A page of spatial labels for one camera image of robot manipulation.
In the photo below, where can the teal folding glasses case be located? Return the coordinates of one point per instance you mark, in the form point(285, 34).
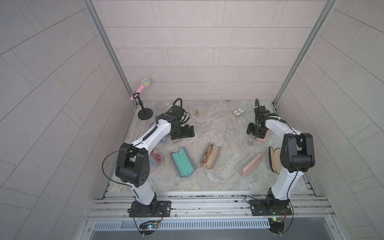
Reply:
point(251, 140)

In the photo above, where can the teal open glasses case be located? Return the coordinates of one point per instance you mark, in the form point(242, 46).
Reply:
point(184, 165)

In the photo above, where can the black tan open case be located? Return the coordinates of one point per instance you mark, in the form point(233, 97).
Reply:
point(275, 160)

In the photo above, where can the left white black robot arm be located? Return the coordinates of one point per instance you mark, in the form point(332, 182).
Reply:
point(133, 164)

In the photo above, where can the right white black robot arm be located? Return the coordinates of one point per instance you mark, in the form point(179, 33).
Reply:
point(297, 153)

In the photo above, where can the pink toy microphone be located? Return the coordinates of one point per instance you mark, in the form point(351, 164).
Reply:
point(144, 84)

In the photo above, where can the blue case pink glasses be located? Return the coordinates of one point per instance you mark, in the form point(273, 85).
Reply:
point(155, 157)

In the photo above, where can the orange frame glasses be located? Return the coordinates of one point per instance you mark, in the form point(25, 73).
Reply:
point(207, 154)

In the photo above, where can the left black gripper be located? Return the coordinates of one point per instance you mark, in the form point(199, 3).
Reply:
point(185, 133)

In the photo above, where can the left circuit board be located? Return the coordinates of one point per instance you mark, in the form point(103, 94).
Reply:
point(149, 225)

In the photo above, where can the black microphone stand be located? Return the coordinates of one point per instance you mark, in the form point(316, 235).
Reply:
point(144, 113)

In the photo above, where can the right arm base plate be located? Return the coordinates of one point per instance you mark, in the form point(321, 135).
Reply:
point(270, 208)

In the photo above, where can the circuit board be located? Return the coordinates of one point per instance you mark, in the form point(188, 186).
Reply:
point(149, 225)
point(277, 226)

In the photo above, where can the pink grey open case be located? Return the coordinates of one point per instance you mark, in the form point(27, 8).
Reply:
point(248, 164)

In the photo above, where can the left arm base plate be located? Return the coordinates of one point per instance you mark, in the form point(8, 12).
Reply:
point(155, 209)

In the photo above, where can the right circuit board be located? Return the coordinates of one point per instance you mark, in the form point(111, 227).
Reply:
point(277, 226)

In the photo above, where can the small pink card box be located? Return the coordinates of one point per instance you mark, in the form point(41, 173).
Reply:
point(238, 112)

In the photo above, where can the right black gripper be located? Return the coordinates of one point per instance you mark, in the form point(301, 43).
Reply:
point(250, 128)

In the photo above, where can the aluminium rail frame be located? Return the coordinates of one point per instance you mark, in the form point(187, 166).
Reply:
point(207, 210)

